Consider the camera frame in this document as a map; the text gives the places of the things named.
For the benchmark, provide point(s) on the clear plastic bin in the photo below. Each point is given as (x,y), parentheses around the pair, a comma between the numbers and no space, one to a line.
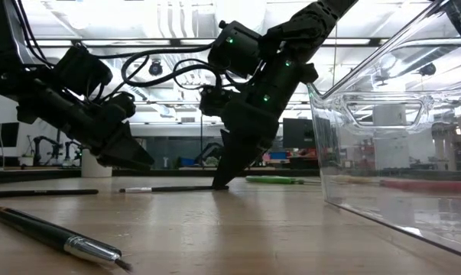
(367,221)

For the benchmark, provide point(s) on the thick black paintbrush chrome ferrule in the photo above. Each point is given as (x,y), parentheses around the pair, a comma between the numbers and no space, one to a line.
(43,231)

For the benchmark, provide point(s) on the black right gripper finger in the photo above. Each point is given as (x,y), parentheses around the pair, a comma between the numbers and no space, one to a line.
(237,160)

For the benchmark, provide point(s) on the black background monitor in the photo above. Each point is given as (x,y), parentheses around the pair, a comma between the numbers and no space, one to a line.
(6,134)

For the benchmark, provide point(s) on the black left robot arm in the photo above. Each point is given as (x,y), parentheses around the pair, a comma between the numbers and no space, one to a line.
(0,38)

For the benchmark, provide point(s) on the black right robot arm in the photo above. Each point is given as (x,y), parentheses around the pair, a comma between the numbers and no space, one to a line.
(310,23)

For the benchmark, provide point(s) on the white plant pot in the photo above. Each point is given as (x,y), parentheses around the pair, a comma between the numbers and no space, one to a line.
(90,171)

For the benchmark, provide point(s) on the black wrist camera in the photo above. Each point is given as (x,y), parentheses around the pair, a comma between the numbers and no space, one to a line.
(215,101)
(119,107)

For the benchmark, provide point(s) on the black paintbrush long silver ferrule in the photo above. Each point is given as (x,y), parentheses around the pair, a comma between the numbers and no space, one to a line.
(169,188)

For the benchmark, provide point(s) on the large black background screen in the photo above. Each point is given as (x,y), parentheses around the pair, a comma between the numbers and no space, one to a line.
(297,133)

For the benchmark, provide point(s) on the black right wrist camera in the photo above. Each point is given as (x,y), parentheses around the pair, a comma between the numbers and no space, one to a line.
(215,101)

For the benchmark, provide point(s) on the long black pencil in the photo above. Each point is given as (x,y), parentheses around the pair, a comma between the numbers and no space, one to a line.
(43,193)

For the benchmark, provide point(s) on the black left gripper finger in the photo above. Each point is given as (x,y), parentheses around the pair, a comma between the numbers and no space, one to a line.
(123,153)

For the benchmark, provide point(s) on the black ceiling spotlight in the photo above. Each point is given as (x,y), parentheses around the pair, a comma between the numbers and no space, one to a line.
(155,68)
(427,69)

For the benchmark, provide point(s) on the black aluminium table frame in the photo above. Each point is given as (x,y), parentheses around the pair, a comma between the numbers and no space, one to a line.
(176,172)

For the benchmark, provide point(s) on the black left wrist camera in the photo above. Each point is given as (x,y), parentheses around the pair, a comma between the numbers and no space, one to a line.
(119,107)

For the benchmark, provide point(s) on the black background workstation frame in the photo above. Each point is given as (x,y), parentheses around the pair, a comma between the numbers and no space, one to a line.
(201,137)

